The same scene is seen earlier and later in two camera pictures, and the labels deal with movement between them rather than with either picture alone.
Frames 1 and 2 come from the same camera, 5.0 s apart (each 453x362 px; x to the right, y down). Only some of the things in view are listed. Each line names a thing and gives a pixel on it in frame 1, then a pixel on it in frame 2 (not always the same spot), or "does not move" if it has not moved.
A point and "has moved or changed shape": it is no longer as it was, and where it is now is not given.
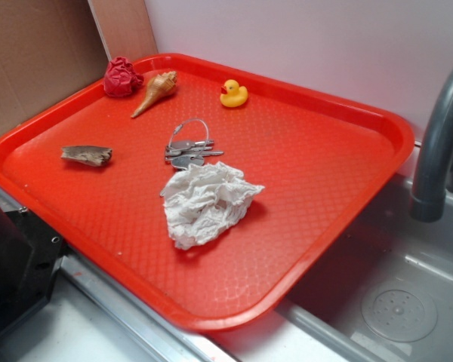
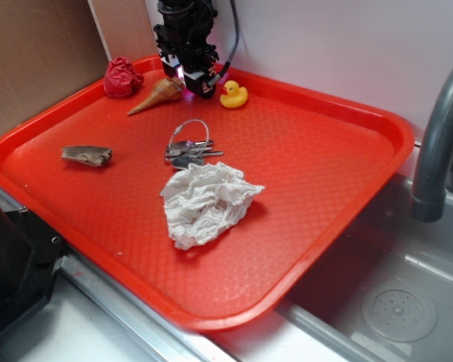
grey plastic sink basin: [395, 290] does not move
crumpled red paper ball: [120, 78] does not move
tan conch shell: [160, 86] has moved or changed shape
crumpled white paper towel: [204, 200] does not move
